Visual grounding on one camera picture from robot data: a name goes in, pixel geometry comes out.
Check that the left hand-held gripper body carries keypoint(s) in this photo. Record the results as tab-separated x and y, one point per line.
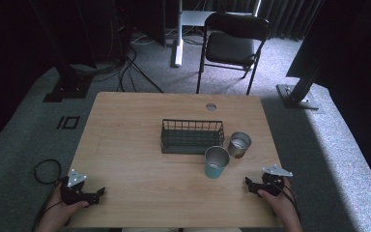
72	188

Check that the teal metal cup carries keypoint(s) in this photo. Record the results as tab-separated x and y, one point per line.
215	167

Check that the silver metal cup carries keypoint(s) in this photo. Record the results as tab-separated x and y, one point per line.
238	146

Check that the round grey table grommet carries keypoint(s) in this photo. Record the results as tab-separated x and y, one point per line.
211	107

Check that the person's left hand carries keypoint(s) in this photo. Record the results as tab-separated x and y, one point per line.
65	209

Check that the black folding chair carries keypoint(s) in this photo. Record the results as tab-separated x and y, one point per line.
230	48

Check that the black metal stand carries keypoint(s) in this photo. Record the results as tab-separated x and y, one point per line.
69	83
298	93

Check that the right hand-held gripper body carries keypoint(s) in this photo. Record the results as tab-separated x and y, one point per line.
272	184

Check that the dark equipment cabinet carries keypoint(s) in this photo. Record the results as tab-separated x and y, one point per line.
141	25

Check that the person's right hand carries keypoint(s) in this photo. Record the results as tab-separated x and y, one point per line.
278	203

